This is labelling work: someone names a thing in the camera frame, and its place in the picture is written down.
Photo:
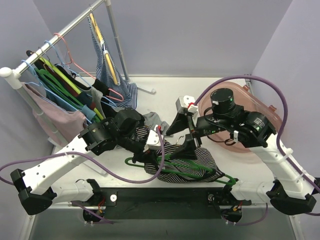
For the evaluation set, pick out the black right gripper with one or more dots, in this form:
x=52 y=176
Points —
x=191 y=129

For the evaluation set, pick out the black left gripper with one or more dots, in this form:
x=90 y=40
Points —
x=139 y=152

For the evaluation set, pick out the black white striped tank top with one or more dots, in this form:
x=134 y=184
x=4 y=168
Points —
x=185 y=165

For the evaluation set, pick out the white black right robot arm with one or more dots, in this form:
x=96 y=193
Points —
x=292 y=191

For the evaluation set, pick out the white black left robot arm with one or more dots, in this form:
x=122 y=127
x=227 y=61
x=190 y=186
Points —
x=38 y=187

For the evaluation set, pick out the blue white striped top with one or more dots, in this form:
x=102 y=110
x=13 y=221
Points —
x=128 y=90

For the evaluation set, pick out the yellow wooden hanger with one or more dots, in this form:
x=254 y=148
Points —
x=108 y=60

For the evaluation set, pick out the light blue plastic hanger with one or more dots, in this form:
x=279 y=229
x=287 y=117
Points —
x=85 y=111

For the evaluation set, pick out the dark green plastic hanger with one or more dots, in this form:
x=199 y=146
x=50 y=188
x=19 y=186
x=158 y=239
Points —
x=57 y=92

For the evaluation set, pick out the dark red hanger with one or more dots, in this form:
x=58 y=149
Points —
x=61 y=81

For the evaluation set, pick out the lime green hanger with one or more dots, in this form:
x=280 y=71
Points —
x=86 y=102

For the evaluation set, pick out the grey garment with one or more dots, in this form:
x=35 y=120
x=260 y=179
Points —
x=151 y=119

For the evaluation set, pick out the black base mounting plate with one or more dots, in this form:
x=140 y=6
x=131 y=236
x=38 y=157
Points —
x=167 y=203

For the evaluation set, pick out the pink transparent plastic basin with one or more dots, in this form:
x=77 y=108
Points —
x=242 y=97

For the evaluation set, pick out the black garment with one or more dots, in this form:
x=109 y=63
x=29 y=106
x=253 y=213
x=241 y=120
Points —
x=109 y=94

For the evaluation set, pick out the pink garment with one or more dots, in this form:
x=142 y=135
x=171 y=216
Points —
x=68 y=123

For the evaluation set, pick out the silver white clothes rack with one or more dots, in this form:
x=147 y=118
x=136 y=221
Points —
x=12 y=76

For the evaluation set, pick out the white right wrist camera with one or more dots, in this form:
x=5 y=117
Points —
x=186 y=104

